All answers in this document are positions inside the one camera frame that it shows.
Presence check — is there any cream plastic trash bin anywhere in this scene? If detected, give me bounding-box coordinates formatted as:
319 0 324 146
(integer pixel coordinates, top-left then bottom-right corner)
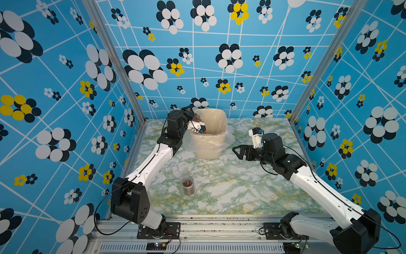
192 108 227 159

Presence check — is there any aluminium corner post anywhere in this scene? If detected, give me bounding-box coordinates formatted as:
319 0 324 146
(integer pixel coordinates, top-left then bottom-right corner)
81 0 147 124
289 0 368 126

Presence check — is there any left clear tea jar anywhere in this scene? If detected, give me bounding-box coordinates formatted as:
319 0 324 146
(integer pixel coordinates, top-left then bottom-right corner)
181 176 195 196

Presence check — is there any left green circuit board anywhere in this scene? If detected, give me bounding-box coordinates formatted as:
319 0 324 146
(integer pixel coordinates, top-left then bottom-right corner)
146 242 167 252

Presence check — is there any aluminium front rail frame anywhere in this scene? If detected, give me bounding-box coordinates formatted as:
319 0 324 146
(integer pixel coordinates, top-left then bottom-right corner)
85 215 339 254

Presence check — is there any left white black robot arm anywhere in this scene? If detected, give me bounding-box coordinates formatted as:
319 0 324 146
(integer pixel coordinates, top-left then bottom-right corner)
108 106 206 238

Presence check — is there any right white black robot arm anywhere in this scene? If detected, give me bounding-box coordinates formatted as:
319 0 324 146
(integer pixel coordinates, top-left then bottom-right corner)
232 133 384 254

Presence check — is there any small tea jar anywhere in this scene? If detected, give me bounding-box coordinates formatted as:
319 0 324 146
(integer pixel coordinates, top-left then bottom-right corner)
191 112 204 124

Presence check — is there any right green circuit board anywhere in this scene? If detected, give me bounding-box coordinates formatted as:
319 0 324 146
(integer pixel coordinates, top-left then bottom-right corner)
283 243 301 254

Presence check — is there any clear jar lid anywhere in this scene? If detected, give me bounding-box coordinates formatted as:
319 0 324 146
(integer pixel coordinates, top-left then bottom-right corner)
228 167 238 175

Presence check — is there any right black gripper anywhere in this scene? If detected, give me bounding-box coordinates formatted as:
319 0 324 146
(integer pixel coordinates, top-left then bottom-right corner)
232 145 274 167

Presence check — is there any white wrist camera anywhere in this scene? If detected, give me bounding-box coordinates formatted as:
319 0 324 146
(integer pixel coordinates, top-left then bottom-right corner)
248 127 264 149
188 121 206 134

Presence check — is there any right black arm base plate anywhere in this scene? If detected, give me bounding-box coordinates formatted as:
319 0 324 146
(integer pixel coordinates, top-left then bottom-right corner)
258 223 309 241

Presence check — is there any right aluminium corner post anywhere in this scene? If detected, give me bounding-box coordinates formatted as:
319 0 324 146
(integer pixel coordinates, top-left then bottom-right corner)
289 0 368 126

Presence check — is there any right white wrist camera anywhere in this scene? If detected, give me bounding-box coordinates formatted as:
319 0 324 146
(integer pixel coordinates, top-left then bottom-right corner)
248 127 264 149

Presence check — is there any green circuit board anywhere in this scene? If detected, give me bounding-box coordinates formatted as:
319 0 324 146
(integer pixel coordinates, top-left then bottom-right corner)
146 242 167 252
283 243 301 254

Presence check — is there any clear plastic bin liner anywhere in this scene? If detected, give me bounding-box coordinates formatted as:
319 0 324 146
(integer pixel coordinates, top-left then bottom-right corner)
183 108 235 159

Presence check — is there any left aluminium corner post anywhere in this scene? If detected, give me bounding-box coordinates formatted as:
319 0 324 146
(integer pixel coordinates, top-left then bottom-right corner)
81 0 147 124

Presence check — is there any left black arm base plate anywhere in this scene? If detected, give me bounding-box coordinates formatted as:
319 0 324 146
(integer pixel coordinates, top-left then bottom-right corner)
136 222 181 240

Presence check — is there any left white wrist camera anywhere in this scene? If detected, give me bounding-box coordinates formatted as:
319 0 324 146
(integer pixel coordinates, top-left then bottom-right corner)
188 121 206 134

